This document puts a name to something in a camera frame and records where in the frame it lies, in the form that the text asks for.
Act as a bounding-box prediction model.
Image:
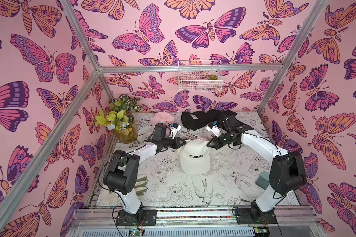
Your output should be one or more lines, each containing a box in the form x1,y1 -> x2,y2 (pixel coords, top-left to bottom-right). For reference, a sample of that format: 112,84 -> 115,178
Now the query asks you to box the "pink cap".
151,112 -> 175,137

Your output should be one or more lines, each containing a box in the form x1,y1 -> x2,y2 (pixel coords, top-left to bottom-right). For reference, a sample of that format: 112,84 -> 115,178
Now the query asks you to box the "white Colorado cap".
177,138 -> 211,174

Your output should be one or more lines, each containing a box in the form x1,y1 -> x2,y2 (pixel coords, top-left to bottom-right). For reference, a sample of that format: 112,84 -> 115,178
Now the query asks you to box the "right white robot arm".
206,116 -> 307,215

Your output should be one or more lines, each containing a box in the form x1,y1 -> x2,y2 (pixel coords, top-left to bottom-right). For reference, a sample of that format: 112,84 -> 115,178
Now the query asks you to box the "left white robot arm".
102,122 -> 187,214

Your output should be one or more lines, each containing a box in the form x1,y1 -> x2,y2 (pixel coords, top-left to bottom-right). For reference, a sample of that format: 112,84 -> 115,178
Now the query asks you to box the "black cap back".
206,109 -> 237,122

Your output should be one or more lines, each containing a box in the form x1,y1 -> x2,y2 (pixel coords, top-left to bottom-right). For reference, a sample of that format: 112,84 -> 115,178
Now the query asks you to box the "black cap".
206,109 -> 237,122
181,111 -> 209,130

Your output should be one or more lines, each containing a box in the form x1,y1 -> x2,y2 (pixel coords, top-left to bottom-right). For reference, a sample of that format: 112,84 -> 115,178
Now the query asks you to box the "black cap left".
181,111 -> 209,130

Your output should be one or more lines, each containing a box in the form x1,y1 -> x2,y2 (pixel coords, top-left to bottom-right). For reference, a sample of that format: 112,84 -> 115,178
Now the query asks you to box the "amber vase with flowers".
95,94 -> 141,144

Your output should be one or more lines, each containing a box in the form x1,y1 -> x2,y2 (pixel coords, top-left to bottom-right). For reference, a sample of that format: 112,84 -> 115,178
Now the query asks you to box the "green dustpan brush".
255,171 -> 270,190

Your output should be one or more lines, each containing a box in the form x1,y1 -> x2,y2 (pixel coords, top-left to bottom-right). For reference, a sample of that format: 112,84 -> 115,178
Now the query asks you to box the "small green succulent plant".
208,75 -> 218,81

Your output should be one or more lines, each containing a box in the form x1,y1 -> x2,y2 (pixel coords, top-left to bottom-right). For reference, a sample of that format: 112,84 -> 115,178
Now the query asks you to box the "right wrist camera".
206,121 -> 222,137

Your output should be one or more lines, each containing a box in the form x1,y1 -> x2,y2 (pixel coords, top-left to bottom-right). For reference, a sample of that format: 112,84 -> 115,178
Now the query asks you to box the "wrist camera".
206,121 -> 222,137
170,122 -> 182,139

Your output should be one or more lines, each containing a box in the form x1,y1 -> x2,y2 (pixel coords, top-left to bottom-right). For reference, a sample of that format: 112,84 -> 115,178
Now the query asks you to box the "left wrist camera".
170,122 -> 182,139

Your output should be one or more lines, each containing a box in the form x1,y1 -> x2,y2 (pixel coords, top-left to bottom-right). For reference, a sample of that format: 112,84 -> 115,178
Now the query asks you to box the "white wire basket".
177,59 -> 223,93

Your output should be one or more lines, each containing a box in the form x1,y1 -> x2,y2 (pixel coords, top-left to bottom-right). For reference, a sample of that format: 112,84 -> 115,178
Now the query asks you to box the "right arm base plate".
232,206 -> 277,225

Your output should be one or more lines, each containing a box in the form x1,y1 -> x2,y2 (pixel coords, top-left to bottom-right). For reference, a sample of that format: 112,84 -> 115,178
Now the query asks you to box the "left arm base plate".
115,205 -> 157,226

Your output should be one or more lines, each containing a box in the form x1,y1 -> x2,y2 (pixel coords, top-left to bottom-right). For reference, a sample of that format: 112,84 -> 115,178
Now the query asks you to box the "aluminium front rail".
71,206 -> 318,229

